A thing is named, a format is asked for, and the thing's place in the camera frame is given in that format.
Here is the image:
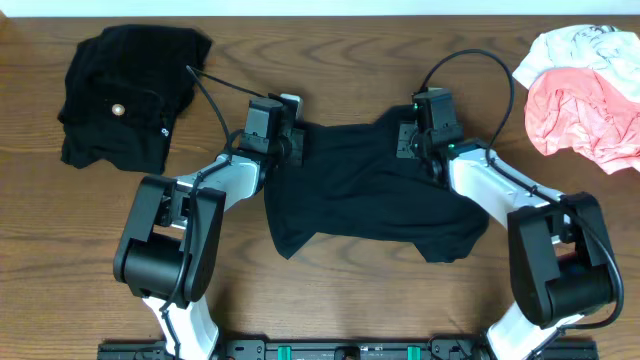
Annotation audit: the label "black t-shirt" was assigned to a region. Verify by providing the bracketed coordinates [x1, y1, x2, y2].
[264, 105, 489, 263]

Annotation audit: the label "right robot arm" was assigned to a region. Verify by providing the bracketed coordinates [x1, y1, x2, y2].
[396, 122, 624, 359]

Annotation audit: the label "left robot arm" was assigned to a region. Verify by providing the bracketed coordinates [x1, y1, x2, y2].
[113, 122, 305, 359]

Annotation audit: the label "coral pink t-shirt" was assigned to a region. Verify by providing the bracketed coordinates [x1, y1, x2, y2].
[524, 68, 639, 175]

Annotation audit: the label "folded black pants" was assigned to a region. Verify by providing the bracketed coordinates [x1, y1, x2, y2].
[58, 24, 213, 174]

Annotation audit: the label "white printed t-shirt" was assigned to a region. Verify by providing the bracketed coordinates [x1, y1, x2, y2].
[513, 24, 639, 102]

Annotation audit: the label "right black cable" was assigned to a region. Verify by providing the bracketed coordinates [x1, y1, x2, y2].
[417, 48, 626, 331]

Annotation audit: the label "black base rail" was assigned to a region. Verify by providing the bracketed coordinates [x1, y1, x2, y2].
[97, 337, 600, 360]

